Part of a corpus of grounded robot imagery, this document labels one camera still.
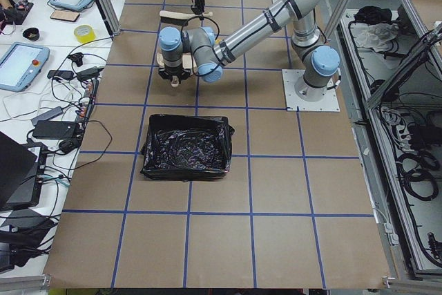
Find beige plastic dustpan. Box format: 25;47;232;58
156;53;195;88

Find white hand brush black bristles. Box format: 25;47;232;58
159;10;213;26

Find bin with black trash bag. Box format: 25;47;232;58
140;114;235;181

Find black power strip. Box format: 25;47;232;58
75;78;99;124

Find yellow tape roll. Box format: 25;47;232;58
74;24;96;44

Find black clamp tool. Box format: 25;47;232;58
67;52;84;67

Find brown phone case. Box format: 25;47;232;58
50;10;80;22

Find black power adapter brick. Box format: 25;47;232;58
32;120;79;140

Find black small bowl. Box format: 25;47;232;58
22;27;40;41

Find lower blue teach pendant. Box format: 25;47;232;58
1;42;50;92

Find crumpled white cloth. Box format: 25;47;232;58
355;23;398;53

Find black laptop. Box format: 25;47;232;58
1;133;47;211

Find black cable on table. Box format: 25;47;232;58
70;119;114;171

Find black cable coil bundle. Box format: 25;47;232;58
396;151;441;202

